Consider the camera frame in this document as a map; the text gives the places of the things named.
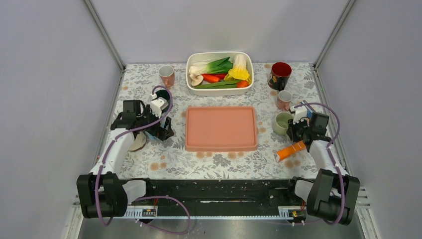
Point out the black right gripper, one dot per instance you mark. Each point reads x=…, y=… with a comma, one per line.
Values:
x=292, y=127

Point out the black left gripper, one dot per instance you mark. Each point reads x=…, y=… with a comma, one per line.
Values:
x=161, y=133

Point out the light green mug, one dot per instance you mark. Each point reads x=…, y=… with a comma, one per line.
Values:
x=280, y=123

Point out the small pink mug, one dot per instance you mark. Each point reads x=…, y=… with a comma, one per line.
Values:
x=283, y=100

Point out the dark teal mug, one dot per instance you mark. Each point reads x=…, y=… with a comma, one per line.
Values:
x=163, y=93

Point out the large pink mug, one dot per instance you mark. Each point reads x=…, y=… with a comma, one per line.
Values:
x=167, y=75

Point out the black mug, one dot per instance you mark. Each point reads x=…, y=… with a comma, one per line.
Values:
x=279, y=76

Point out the blue patterned mug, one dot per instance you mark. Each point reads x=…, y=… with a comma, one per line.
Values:
x=151, y=137

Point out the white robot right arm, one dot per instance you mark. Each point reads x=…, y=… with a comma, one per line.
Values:
x=333, y=194

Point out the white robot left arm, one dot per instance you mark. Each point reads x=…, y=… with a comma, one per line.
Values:
x=102, y=194

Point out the floral tablecloth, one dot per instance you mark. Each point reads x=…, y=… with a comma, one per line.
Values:
x=169, y=159

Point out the orange white marker box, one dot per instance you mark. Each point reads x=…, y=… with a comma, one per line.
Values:
x=289, y=151

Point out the orange blue box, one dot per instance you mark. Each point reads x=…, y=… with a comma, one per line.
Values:
x=309, y=112

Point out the pink rectangular tray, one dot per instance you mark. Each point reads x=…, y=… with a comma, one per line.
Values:
x=221, y=129

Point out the mushroom toy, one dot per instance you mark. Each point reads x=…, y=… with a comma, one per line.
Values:
x=196, y=79

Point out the white rectangular basin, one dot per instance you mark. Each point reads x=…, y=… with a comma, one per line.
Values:
x=210, y=56

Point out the yellow napa cabbage toy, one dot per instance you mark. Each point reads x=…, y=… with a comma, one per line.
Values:
x=239, y=70

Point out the green bok choy toy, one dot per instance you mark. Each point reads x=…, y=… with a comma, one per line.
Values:
x=219, y=66

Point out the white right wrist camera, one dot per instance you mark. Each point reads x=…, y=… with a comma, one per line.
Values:
x=300, y=113

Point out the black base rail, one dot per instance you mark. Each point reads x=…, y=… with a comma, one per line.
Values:
x=216, y=199

